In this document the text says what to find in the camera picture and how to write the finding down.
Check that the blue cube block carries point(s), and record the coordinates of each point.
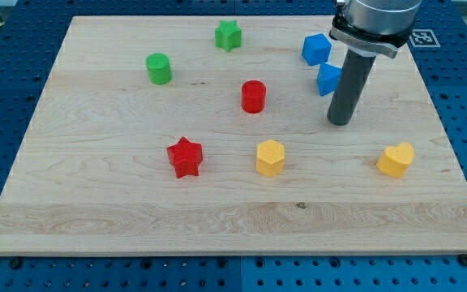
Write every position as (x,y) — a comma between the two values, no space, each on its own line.
(316,49)

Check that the red star block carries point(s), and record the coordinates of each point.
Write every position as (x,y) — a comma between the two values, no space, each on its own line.
(185,156)

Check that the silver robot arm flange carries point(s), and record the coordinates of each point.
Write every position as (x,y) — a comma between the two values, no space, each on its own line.
(373,27)

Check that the blue triangle block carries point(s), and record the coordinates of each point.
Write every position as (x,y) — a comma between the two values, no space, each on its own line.
(327,78)

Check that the yellow hexagon block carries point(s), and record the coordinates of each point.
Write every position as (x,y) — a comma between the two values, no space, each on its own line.
(270,158)

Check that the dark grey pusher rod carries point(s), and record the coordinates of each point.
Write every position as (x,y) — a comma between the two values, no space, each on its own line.
(354,74)

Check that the black board stop bolt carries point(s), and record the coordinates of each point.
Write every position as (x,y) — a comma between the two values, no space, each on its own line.
(462,260)
(15,263)

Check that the red cylinder block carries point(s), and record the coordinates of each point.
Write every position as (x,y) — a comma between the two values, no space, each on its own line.
(253,96)

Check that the green star block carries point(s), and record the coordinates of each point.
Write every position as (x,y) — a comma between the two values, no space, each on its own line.
(228,35)

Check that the light wooden board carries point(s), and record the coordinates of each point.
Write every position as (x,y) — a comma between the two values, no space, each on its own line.
(92,176)

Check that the green cylinder block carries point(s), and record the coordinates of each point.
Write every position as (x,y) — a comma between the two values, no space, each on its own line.
(158,68)

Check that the white fiducial marker tag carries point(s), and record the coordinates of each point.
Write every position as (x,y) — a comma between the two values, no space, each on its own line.
(423,38)

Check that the yellow heart block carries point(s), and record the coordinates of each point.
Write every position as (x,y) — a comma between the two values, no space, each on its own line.
(395,160)

